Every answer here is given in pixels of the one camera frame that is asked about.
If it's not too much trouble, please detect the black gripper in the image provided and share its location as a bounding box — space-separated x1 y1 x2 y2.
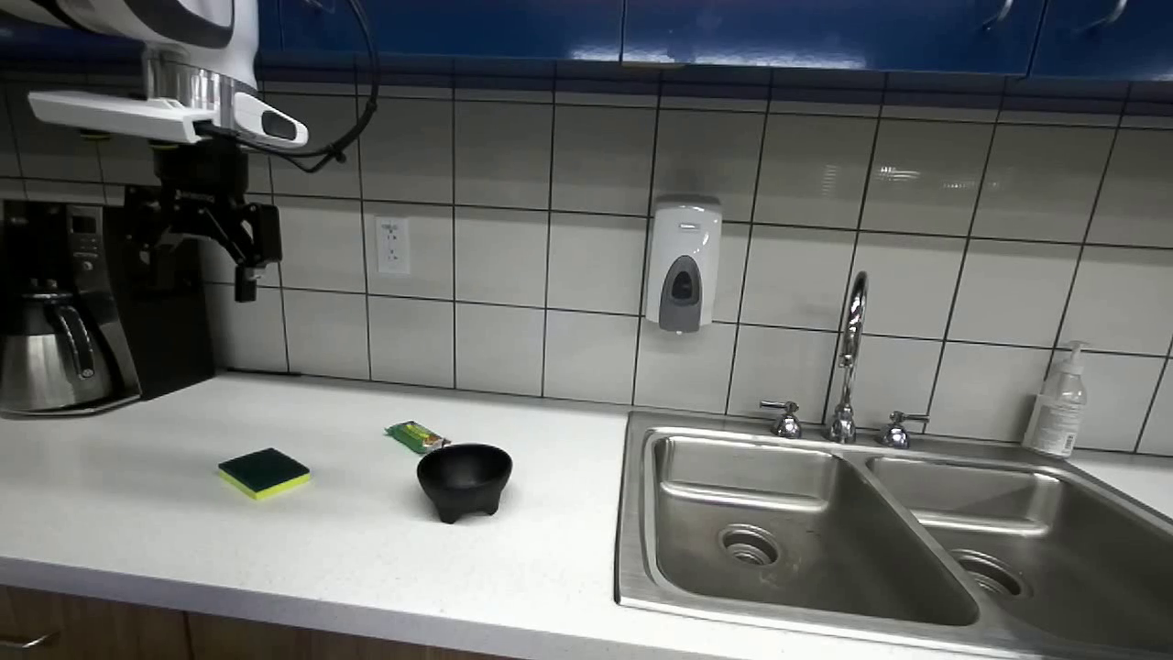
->
124 140 283 306

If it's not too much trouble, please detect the green granola bar packet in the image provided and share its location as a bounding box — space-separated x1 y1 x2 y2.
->
387 421 446 454

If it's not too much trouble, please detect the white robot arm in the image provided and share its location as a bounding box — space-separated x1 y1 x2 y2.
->
0 0 308 302

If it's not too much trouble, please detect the black bowl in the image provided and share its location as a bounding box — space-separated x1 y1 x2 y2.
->
416 444 513 524

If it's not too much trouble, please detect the black coffee maker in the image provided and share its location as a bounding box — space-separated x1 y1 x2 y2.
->
0 201 212 403

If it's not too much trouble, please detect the green yellow sponge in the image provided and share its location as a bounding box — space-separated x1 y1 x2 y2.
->
221 449 310 500

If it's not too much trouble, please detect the steel coffee carafe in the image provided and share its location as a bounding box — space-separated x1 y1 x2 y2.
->
0 291 135 417

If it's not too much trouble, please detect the blue upper cabinet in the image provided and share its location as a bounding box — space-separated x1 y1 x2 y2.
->
0 0 1173 86

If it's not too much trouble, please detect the wooden lower cabinet drawer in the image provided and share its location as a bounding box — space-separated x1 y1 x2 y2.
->
0 587 484 660

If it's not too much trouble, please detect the chrome sink faucet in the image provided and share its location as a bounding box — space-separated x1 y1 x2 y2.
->
755 269 932 450

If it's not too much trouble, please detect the stainless steel double sink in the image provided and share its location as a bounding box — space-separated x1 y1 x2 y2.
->
614 414 1173 660

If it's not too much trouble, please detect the clear soap pump bottle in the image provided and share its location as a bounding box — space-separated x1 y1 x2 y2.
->
1021 350 1087 460

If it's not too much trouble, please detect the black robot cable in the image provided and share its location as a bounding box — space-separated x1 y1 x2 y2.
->
286 0 385 175

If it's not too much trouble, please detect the white wall outlet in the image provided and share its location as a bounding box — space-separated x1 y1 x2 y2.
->
372 218 409 274

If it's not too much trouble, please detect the white wall soap dispenser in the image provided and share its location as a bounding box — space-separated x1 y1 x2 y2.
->
646 200 722 335

